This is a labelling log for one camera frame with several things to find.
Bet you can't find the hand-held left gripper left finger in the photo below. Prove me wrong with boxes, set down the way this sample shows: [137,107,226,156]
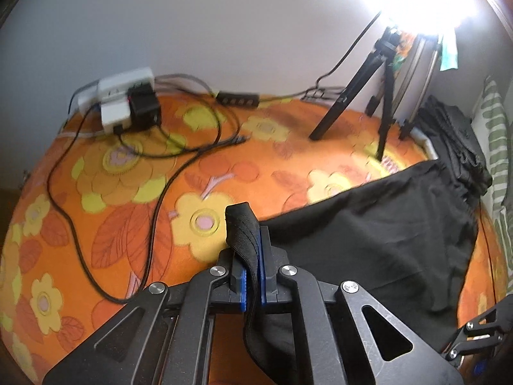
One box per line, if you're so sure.
[42,249,249,385]

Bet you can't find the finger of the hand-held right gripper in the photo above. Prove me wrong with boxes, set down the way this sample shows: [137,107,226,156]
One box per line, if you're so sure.
[441,301,513,370]

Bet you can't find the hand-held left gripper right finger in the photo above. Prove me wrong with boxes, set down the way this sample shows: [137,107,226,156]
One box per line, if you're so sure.
[256,227,463,385]

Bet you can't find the black pants with yellow print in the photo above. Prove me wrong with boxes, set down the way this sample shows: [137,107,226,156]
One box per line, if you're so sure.
[224,159,482,385]

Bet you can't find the stack of folded dark pants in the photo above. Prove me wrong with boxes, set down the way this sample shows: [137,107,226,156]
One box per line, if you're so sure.
[417,95,493,197]

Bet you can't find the orange floral bed sheet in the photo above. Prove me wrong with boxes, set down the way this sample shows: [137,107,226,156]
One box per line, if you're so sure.
[0,88,513,385]

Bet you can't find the green striped white pillow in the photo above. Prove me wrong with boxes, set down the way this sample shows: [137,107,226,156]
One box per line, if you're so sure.
[471,76,513,257]

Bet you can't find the black power adapter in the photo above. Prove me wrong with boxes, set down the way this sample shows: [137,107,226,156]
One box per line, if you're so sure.
[127,83,162,130]

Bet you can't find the small black tripod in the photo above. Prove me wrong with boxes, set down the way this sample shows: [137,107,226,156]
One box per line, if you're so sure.
[309,28,405,160]

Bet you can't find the white power adapter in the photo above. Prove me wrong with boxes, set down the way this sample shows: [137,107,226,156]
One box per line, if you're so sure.
[100,100,133,134]

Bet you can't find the white power strip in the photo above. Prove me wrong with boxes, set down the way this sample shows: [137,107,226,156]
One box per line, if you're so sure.
[78,68,155,111]

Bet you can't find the long black cable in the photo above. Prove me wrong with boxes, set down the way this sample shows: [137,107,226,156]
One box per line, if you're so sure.
[47,104,247,303]

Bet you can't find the black inline cable controller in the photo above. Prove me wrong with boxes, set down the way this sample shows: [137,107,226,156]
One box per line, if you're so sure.
[216,91,260,108]

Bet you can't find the grey ring light cable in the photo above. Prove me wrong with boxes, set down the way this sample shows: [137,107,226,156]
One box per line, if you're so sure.
[154,8,383,103]

